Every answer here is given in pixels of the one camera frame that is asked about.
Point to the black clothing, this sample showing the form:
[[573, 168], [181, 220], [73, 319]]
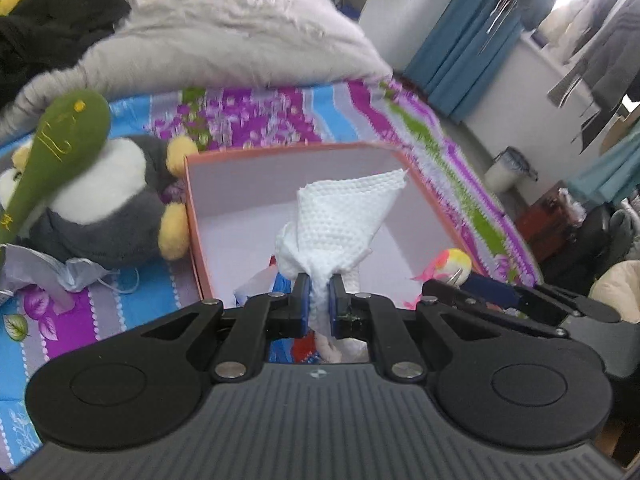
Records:
[[45, 25]]

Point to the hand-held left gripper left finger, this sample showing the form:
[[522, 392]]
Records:
[[301, 310]]

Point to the cream bag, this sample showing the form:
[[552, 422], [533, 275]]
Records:
[[617, 287]]

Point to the white paper towel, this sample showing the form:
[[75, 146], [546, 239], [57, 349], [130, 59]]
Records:
[[340, 220]]

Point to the cream hanging coat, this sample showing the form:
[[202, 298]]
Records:
[[560, 25]]

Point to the white wardrobe panel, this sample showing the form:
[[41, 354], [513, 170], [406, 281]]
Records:
[[400, 10]]

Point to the yellow pink plush ball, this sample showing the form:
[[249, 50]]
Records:
[[452, 262]]

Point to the teal cloth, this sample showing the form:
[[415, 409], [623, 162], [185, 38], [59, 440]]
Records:
[[607, 175]]

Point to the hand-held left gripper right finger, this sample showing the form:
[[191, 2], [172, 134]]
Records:
[[336, 310]]

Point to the grey white penguin plush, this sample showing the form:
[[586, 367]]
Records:
[[115, 200]]

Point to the grey face mask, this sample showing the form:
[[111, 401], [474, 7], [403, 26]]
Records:
[[75, 271]]

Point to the grey fluffy blanket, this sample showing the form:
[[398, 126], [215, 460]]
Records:
[[225, 35]]

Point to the pink cardboard box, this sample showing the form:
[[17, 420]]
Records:
[[240, 185]]

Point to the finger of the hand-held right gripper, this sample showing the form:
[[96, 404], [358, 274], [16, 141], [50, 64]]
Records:
[[447, 294], [492, 290]]

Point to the red-brown wooden cabinet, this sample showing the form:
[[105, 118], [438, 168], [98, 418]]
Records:
[[545, 220]]

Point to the shiny red snack packet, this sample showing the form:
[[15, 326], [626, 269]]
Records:
[[302, 350]]

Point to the green plush club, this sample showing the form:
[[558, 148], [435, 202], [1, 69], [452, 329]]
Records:
[[65, 130]]

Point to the brown cardboard box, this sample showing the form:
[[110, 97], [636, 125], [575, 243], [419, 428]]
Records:
[[622, 130]]

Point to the black bag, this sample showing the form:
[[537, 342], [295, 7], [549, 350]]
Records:
[[580, 250]]

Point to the colourful striped bedsheet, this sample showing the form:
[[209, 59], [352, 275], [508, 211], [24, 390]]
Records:
[[300, 115]]

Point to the blue curtain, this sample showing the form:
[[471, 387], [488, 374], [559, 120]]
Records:
[[465, 45]]

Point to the white trash bin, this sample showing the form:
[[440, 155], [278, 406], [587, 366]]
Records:
[[502, 175]]

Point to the grey hanging coat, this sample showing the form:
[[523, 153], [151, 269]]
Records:
[[612, 45]]

